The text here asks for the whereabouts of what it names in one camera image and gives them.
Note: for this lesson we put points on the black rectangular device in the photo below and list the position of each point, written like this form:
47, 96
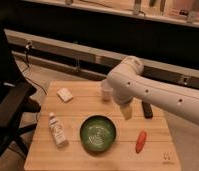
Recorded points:
147, 110

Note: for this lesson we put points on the white plastic bottle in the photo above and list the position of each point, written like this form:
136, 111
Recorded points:
57, 130

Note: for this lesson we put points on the wooden table board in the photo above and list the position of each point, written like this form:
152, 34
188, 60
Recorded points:
158, 153

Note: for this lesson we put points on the orange carrot toy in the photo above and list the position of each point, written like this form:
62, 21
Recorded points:
141, 141

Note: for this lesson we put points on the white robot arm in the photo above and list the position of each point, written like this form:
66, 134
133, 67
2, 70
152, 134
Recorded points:
128, 83

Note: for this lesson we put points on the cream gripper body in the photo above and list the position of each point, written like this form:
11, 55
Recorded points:
126, 111

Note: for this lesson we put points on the black office chair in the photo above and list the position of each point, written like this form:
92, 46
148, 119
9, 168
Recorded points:
15, 99

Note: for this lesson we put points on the green ceramic bowl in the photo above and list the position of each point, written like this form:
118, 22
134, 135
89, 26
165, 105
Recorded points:
97, 133

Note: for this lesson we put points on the white rectangular block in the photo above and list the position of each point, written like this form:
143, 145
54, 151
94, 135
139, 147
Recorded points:
65, 94

